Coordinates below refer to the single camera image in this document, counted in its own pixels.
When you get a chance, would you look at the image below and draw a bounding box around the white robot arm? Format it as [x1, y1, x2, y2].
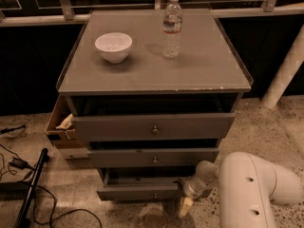
[178, 152, 303, 228]

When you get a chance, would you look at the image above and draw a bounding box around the white diagonal pole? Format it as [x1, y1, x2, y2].
[261, 25, 304, 109]

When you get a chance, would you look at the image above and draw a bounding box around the grey drawer cabinet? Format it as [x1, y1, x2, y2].
[56, 9, 255, 188]

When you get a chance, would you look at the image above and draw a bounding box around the black power adapter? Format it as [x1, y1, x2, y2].
[9, 158, 28, 170]

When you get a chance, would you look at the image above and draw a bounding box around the grey middle drawer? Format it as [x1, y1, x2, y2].
[87, 148, 219, 168]

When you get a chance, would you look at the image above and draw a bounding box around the grey top drawer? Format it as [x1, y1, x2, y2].
[72, 113, 235, 143]

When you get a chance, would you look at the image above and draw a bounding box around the white ceramic bowl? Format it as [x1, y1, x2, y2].
[95, 32, 133, 64]

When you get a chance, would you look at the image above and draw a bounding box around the black floor cable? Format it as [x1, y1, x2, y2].
[18, 171, 103, 228]

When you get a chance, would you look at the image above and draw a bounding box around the open cardboard box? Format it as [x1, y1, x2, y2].
[46, 96, 87, 159]

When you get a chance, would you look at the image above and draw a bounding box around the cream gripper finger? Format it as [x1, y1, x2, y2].
[178, 197, 194, 219]

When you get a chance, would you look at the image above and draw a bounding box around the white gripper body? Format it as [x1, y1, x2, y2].
[182, 175, 206, 199]

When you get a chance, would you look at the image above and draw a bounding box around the clear plastic water bottle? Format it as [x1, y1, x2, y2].
[162, 0, 183, 59]

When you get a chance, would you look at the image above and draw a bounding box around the metal railing frame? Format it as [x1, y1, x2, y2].
[0, 0, 304, 26]

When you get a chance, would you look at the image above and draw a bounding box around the black pole stand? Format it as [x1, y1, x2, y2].
[14, 148, 49, 228]

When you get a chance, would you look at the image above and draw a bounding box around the grey bottom drawer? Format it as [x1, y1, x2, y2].
[98, 166, 195, 201]

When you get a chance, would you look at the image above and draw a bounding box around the grey drawer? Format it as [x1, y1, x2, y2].
[72, 113, 235, 143]
[98, 166, 195, 201]
[87, 148, 219, 168]

